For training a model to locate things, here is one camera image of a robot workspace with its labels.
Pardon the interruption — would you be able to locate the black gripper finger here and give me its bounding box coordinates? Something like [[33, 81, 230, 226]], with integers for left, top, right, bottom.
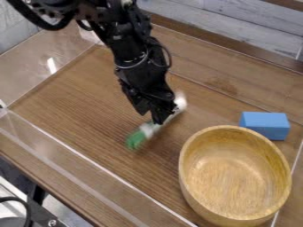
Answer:
[[130, 96, 149, 115], [150, 102, 176, 125]]

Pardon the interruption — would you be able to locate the clear acrylic barrier wall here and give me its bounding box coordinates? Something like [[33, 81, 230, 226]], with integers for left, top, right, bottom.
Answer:
[[0, 17, 303, 227]]

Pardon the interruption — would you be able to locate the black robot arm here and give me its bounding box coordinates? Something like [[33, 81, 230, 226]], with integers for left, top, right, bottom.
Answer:
[[22, 0, 176, 124]]

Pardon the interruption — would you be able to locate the blue sponge block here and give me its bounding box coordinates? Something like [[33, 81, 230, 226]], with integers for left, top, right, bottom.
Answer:
[[238, 112, 290, 140]]

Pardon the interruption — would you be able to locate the green white Expo marker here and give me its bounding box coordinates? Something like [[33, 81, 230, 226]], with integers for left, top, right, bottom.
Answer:
[[125, 91, 186, 150]]

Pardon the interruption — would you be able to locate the brown wooden bowl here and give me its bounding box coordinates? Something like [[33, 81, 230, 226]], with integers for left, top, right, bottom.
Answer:
[[178, 125, 292, 227]]

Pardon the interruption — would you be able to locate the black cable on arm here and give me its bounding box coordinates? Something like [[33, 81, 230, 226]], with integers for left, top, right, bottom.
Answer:
[[5, 0, 79, 32]]

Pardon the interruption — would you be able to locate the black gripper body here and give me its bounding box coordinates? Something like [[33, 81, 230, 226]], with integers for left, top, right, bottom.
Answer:
[[114, 63, 177, 117]]

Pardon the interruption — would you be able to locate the black equipment lower left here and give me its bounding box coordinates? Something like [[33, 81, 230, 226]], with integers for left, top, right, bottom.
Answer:
[[0, 196, 63, 227]]

